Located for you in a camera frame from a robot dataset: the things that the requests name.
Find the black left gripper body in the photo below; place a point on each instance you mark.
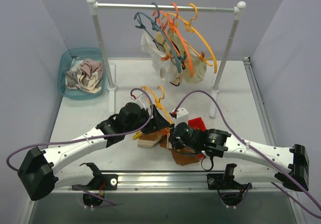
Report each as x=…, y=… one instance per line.
x=155, y=121

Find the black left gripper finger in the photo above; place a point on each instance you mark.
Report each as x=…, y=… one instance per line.
x=158, y=121
x=171, y=126

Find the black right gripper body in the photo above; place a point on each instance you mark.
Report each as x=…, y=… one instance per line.
x=173, y=139

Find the yellow hanger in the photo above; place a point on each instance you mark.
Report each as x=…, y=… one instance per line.
x=198, y=35
x=157, y=101

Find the brown underwear cream waistband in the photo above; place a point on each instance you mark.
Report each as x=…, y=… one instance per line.
x=181, y=156

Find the pale yellow underwear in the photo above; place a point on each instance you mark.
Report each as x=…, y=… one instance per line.
x=199, y=67

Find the orange clothespin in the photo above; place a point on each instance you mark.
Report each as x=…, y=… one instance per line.
x=166, y=131

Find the yellow clothespin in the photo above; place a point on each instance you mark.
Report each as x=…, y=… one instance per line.
x=137, y=135

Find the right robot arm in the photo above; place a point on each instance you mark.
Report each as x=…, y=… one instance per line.
x=288, y=166

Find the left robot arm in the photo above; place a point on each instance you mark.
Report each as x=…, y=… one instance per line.
x=43, y=170

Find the white underwear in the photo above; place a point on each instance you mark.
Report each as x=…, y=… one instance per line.
x=165, y=69

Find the pile of underwear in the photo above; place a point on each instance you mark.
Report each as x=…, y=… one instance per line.
x=86, y=75

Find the beige underwear navy trim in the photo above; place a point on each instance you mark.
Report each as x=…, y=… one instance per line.
x=160, y=39

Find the orange hanger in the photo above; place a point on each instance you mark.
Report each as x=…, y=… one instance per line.
x=165, y=20

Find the red plastic bin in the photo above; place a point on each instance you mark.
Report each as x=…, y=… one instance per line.
x=197, y=124

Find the teal plastic basket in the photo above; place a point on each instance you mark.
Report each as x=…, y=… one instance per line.
x=68, y=59

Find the white clothes rack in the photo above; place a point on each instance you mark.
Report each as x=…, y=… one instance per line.
x=94, y=6

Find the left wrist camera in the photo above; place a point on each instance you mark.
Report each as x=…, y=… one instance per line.
x=141, y=100

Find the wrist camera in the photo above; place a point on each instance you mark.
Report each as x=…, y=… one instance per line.
x=141, y=100
x=181, y=115

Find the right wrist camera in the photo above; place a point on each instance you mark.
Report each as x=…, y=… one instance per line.
x=181, y=115

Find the aluminium rail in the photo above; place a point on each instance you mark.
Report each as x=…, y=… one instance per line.
x=154, y=178

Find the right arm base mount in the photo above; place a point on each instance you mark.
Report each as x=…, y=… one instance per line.
x=226, y=180

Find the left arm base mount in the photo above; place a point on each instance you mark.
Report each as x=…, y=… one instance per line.
x=94, y=179

